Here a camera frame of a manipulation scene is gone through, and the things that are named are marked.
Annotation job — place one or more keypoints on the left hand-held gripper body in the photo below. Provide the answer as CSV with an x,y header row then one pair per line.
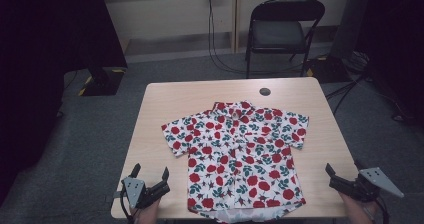
x,y
138,192

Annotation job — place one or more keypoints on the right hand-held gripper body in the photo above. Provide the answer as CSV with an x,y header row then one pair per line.
x,y
361,187

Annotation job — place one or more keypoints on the white shirt with red flowers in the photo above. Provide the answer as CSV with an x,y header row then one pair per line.
x,y
240,157

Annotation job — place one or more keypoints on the person's left hand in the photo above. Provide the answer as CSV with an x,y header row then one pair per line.
x,y
146,214

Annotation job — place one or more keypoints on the person's right hand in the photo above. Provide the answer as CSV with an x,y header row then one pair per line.
x,y
358,212

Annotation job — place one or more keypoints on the grey tape strip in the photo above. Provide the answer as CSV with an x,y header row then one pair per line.
x,y
116,194

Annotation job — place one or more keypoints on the black stand base yellow stripes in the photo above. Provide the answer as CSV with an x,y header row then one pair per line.
x,y
328,70
103,82

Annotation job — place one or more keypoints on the dark curtain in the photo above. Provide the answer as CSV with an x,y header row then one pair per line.
x,y
40,67
396,44

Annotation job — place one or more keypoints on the black folding chair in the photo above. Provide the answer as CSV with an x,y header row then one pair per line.
x,y
278,34

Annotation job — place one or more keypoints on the grey curtain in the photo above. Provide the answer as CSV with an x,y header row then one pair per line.
x,y
350,17

